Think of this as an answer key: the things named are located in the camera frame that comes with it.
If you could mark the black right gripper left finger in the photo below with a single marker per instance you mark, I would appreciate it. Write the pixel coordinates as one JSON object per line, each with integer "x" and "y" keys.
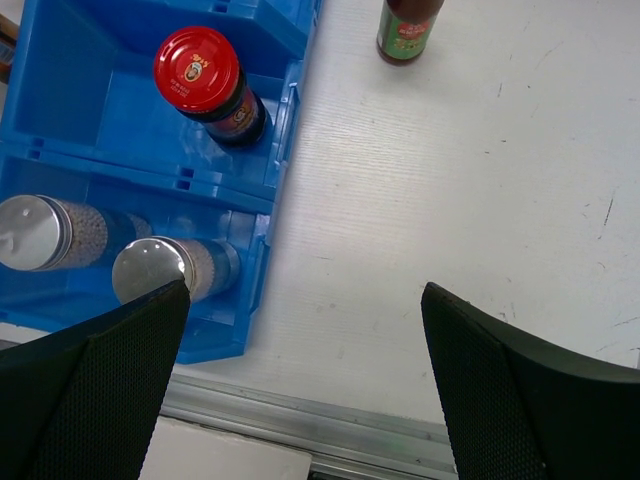
{"x": 82, "y": 403}

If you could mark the silver lid spice jar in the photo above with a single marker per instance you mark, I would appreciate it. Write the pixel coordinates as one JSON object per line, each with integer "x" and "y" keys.
{"x": 41, "y": 233}
{"x": 207, "y": 267}

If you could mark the red lid jar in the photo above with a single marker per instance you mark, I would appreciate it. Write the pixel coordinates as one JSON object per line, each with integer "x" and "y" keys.
{"x": 197, "y": 71}

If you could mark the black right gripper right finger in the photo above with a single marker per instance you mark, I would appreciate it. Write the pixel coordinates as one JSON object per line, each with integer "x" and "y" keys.
{"x": 519, "y": 407}

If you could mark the yellow cap sauce bottle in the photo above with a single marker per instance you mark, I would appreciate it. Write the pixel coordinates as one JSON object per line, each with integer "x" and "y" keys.
{"x": 404, "y": 29}

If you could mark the aluminium front table rail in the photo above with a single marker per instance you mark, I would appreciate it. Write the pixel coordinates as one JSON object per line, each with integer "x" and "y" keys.
{"x": 343, "y": 443}

